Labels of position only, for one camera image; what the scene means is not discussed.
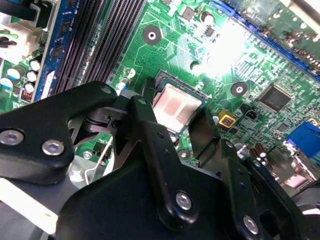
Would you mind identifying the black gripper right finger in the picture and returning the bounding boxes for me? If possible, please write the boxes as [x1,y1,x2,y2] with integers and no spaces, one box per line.
[188,107,311,240]

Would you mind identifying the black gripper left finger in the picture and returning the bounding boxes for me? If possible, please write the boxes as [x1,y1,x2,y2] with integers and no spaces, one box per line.
[0,77,200,231]

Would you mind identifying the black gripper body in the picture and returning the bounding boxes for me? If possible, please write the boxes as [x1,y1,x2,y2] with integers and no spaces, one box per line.
[54,159,242,240]

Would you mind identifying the thin metal locking lever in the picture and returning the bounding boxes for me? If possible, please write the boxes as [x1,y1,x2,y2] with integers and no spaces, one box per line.
[84,136,114,184]

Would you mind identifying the silver CPU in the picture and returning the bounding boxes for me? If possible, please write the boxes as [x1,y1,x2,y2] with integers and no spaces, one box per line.
[151,76,208,133]

